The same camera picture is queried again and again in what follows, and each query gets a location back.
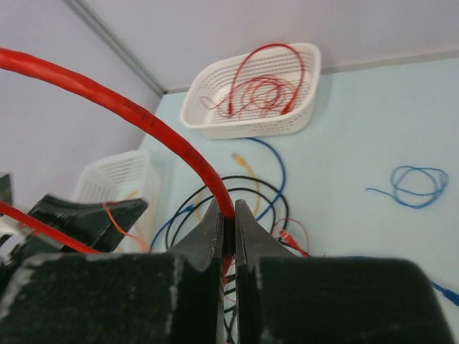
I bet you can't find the white basket top centre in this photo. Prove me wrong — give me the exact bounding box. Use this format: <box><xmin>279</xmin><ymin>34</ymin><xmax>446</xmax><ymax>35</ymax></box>
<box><xmin>180</xmin><ymin>42</ymin><xmax>322</xmax><ymax>139</ymax></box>

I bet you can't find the red ethernet cable in basket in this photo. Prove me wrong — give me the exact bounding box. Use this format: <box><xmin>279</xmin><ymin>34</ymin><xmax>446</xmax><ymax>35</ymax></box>
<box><xmin>224</xmin><ymin>42</ymin><xmax>306</xmax><ymax>119</ymax></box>

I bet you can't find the black cable large loop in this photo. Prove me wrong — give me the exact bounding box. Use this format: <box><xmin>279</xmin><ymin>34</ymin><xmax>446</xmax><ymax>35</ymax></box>
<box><xmin>223</xmin><ymin>273</ymin><xmax>237</xmax><ymax>344</ymax></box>

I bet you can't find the yellow ethernet cable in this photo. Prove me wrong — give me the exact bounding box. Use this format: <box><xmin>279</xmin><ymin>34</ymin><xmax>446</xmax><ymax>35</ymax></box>
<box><xmin>114</xmin><ymin>152</ymin><xmax>261</xmax><ymax>254</ymax></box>

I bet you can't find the white basket left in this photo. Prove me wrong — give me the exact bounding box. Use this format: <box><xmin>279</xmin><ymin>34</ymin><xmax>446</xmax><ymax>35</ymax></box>
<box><xmin>72</xmin><ymin>150</ymin><xmax>161</xmax><ymax>253</ymax></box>

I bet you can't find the black cable coil left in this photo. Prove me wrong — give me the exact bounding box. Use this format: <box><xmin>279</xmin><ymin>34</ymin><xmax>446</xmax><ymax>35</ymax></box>
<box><xmin>165</xmin><ymin>174</ymin><xmax>290</xmax><ymax>252</ymax></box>

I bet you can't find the blue ethernet cable left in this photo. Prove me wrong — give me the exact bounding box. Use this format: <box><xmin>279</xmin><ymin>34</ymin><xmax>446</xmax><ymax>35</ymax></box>
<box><xmin>149</xmin><ymin>137</ymin><xmax>287</xmax><ymax>252</ymax></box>

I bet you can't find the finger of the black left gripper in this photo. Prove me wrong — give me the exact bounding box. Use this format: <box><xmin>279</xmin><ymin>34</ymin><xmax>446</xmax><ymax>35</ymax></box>
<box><xmin>28</xmin><ymin>194</ymin><xmax>148</xmax><ymax>252</ymax></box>
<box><xmin>0</xmin><ymin>172</ymin><xmax>14</xmax><ymax>206</ymax></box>

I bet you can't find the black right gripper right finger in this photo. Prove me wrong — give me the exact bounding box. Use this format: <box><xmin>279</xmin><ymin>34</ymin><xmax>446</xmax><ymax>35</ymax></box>
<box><xmin>235</xmin><ymin>200</ymin><xmax>454</xmax><ymax>343</ymax></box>

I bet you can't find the thin blue wire coil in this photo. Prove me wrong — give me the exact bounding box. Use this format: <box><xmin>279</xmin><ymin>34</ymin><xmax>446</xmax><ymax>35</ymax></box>
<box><xmin>365</xmin><ymin>166</ymin><xmax>450</xmax><ymax>209</ymax></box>

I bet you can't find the white basket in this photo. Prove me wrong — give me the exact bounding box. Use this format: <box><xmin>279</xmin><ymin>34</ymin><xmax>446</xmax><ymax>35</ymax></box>
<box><xmin>180</xmin><ymin>42</ymin><xmax>322</xmax><ymax>139</ymax></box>
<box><xmin>72</xmin><ymin>150</ymin><xmax>161</xmax><ymax>253</ymax></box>

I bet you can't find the red ethernet cable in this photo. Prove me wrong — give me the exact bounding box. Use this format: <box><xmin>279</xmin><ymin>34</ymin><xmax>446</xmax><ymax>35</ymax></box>
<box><xmin>224</xmin><ymin>42</ymin><xmax>306</xmax><ymax>119</ymax></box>
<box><xmin>0</xmin><ymin>47</ymin><xmax>236</xmax><ymax>287</ymax></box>
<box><xmin>275</xmin><ymin>229</ymin><xmax>309</xmax><ymax>258</ymax></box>

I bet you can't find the thin red wire in basket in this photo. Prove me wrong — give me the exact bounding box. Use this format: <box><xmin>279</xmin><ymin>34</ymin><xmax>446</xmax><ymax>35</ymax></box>
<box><xmin>199</xmin><ymin>77</ymin><xmax>295</xmax><ymax>118</ymax></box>

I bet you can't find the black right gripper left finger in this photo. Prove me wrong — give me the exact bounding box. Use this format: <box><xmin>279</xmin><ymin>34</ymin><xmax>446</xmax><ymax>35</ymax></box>
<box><xmin>1</xmin><ymin>203</ymin><xmax>224</xmax><ymax>343</ymax></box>

